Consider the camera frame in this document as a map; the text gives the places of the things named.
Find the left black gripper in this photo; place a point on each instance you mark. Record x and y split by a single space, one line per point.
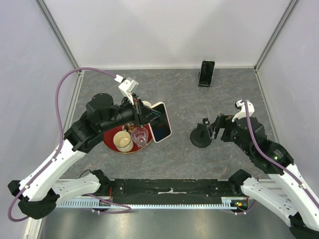
144 114

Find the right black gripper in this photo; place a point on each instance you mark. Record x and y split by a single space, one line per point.
223 121

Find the blue-edged black phone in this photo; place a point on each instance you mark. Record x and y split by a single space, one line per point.
207 67

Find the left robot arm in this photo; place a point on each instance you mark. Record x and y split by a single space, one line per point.
38 195

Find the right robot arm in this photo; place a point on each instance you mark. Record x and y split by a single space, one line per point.
300 211

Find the yellow mug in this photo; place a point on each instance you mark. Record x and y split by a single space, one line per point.
148 104

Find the clear drinking glass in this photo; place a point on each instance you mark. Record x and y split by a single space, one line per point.
140 136

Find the cream cup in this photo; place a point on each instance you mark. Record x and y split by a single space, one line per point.
123 141

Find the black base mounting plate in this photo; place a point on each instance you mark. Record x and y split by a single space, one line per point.
169 191

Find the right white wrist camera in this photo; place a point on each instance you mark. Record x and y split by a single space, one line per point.
243 106

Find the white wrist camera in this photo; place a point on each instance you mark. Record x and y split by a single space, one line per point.
127 87
243 106

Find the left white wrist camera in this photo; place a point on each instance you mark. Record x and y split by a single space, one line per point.
127 87

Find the light blue cable duct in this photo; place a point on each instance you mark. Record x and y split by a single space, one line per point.
92 203

